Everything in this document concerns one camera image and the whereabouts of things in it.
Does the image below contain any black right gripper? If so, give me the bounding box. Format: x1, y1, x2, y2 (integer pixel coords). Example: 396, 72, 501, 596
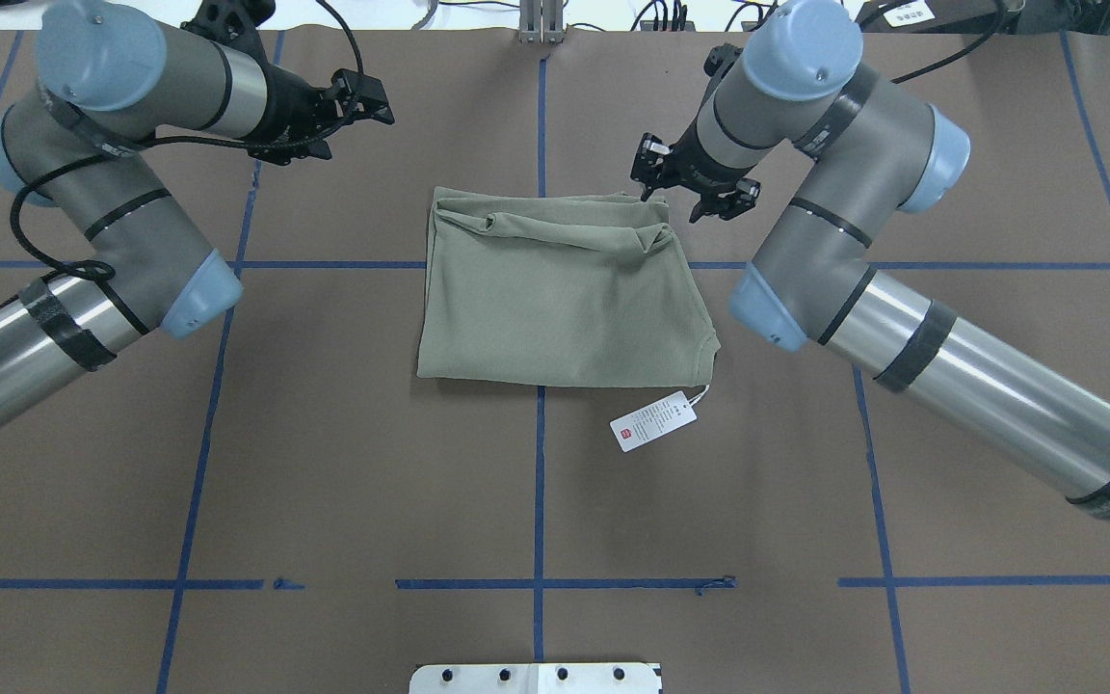
630, 43, 763, 225

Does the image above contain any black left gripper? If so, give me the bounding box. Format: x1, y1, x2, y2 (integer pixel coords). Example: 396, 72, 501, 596
248, 66, 396, 164

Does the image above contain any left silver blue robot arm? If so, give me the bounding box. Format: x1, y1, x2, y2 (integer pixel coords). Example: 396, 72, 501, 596
0, 1, 395, 428

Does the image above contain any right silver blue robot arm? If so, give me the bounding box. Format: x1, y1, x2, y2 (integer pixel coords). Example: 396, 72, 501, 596
630, 1, 1110, 524

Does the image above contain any olive green long-sleeve shirt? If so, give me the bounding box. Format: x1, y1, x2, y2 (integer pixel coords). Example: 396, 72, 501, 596
415, 187, 722, 389

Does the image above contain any white paper price tag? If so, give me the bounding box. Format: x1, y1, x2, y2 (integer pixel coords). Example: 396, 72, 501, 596
609, 386, 712, 452

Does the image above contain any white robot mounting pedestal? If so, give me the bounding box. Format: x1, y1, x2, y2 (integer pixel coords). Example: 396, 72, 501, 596
408, 662, 664, 693

